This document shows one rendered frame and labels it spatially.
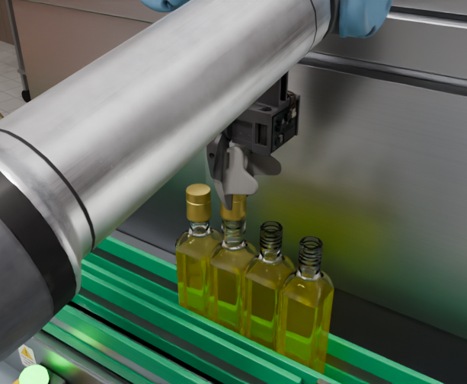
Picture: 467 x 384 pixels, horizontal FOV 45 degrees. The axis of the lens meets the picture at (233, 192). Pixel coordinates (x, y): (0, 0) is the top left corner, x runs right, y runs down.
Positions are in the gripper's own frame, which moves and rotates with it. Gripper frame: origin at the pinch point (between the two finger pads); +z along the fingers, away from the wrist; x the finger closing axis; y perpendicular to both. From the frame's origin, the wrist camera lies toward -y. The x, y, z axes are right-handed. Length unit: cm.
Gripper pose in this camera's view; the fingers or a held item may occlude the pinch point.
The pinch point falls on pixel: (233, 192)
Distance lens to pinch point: 73.4
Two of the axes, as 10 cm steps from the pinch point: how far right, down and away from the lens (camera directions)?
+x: 5.5, -4.3, 7.2
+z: 0.0, 8.6, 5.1
